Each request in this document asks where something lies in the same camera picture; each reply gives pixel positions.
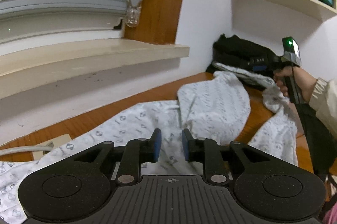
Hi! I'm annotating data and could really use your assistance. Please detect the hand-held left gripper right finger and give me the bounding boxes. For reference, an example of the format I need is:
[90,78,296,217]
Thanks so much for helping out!
[182,128,264,185]

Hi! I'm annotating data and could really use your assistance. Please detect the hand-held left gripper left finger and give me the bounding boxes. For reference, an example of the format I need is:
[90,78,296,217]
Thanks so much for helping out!
[74,128,162,185]

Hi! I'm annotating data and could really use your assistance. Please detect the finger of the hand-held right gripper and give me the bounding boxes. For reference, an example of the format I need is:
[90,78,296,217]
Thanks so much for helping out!
[247,56,274,72]

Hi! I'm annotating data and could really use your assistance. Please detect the white patterned pajama pants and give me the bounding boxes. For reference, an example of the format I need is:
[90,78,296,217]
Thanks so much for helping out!
[0,71,299,224]

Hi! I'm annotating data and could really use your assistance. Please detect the person's right forearm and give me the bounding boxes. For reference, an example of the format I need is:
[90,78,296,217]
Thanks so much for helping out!
[308,78,337,135]

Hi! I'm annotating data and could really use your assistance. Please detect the person's right hand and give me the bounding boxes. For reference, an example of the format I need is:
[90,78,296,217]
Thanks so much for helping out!
[273,66,318,105]

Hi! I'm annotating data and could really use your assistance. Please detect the thick black folded sweater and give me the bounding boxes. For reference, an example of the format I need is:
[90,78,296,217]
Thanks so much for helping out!
[212,34,277,69]

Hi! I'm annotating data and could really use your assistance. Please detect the black bag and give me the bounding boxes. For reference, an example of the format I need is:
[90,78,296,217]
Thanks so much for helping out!
[293,104,333,185]

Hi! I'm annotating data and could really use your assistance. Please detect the beige flat socket plate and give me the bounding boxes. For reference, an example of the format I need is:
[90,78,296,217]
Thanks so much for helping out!
[32,134,72,159]

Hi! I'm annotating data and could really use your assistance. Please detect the beige window sill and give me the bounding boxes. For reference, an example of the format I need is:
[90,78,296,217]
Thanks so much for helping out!
[0,38,190,99]

